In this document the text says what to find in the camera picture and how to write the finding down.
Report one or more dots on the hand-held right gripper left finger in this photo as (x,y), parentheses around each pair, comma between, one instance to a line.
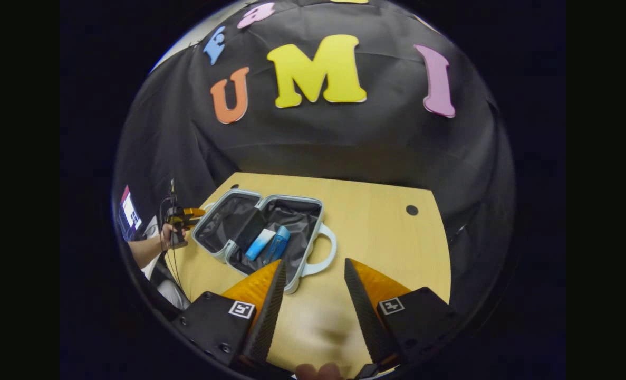
(268,311)

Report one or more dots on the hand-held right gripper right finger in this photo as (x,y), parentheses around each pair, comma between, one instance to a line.
(365,311)

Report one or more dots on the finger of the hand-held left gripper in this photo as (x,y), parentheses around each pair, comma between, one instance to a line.
(190,222)
(195,212)

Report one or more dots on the blue cap clear bottle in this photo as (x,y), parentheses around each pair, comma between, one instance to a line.
(277,245)

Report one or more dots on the light blue suitcase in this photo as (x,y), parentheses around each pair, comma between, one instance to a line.
(291,216)

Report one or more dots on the computer screen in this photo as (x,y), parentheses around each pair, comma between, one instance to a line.
(129,211)

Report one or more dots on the person's light clothing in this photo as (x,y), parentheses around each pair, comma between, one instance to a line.
(173,293)

